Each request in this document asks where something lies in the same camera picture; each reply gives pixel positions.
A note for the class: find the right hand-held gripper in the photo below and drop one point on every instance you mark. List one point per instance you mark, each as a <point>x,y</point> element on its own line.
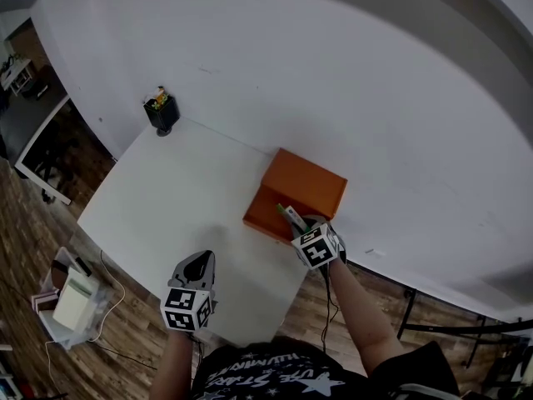
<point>316,250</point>

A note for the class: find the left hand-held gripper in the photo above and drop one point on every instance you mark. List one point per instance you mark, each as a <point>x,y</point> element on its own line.
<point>187,311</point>

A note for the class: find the orange box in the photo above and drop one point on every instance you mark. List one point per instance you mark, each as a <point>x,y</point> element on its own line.
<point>304,181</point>

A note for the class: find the person's left forearm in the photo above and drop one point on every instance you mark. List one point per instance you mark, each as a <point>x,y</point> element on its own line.
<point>172,369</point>

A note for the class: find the person's right forearm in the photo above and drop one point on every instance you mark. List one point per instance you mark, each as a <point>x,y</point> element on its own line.
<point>362,323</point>

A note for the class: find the large white box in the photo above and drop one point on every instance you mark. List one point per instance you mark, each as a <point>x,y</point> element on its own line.
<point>75,302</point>

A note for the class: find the white table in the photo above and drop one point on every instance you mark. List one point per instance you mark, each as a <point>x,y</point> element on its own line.
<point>175,198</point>

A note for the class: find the clear plastic bin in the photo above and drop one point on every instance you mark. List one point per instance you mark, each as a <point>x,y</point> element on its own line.
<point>100,302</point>

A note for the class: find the black printed t-shirt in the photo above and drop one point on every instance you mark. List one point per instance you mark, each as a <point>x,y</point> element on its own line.
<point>270,373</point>

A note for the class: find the brown flat item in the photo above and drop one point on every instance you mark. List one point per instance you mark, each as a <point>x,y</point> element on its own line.
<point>58,271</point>

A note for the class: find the pink bordered book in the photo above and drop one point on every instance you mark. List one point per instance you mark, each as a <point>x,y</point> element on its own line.
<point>43,304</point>

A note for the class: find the black square holder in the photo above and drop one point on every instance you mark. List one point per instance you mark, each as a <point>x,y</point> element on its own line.
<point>163,116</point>

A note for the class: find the black office chair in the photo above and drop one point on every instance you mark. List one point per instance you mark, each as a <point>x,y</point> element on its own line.
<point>58,169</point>

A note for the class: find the small yellow green decoration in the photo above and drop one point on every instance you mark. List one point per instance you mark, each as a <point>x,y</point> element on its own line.
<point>159,97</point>

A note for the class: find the black item on desk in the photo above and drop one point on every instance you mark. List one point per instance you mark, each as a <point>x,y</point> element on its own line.
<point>35,90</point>

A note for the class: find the small white shelf rack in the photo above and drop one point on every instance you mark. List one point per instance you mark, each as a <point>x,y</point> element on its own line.
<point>16,75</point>

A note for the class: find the white wall outlet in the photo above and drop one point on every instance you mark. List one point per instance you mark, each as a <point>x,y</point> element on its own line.
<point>375,252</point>

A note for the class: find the black metal frame table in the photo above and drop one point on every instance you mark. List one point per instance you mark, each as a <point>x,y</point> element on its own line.
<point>458,328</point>

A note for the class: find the dark desk with white frame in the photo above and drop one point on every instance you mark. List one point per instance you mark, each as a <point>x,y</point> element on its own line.
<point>25,127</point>

